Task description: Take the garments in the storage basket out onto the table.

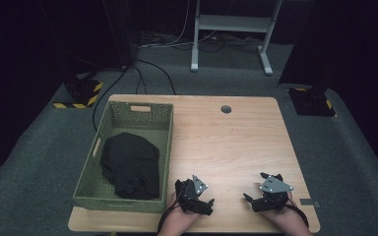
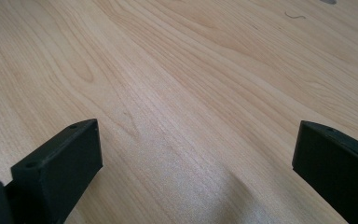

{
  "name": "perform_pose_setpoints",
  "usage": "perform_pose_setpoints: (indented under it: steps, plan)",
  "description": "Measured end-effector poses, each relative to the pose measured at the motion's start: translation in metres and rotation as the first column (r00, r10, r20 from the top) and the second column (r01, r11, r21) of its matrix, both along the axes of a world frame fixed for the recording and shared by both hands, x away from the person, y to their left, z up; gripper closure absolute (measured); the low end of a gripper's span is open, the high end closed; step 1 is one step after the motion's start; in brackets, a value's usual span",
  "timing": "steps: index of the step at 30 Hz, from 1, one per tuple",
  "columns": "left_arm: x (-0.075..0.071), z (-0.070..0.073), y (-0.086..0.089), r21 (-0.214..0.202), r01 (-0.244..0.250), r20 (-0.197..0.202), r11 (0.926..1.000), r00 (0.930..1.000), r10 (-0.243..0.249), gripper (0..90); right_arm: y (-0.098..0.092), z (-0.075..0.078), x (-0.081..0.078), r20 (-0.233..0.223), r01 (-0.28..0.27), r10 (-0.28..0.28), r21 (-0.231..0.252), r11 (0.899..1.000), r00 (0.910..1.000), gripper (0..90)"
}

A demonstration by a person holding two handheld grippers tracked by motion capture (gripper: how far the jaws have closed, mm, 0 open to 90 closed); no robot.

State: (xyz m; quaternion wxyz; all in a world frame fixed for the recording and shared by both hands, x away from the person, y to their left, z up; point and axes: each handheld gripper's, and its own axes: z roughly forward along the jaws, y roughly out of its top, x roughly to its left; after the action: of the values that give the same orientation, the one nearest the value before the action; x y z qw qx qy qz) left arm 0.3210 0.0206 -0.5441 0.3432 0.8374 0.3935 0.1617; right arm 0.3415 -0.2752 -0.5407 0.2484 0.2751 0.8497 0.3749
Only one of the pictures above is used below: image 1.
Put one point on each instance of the person's right hand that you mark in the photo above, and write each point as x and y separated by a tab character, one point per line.
283	214

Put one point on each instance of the green woven basket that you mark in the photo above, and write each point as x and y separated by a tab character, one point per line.
134	119

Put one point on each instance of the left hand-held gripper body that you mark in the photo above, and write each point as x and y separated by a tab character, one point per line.
192	201

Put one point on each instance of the grey tape strip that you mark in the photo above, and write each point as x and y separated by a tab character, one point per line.
310	202

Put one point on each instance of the person's left hand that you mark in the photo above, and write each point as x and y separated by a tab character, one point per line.
177	219

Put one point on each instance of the black cloth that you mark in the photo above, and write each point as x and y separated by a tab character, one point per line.
131	164

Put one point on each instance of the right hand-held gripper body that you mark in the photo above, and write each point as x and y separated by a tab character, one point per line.
275	187

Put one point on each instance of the hazard-striped black stand base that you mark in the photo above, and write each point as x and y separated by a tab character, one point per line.
83	91
311	103

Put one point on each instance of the grey metal stand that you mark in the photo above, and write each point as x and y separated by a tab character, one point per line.
233	23

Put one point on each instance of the black upright pole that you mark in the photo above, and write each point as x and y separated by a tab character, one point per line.
119	32

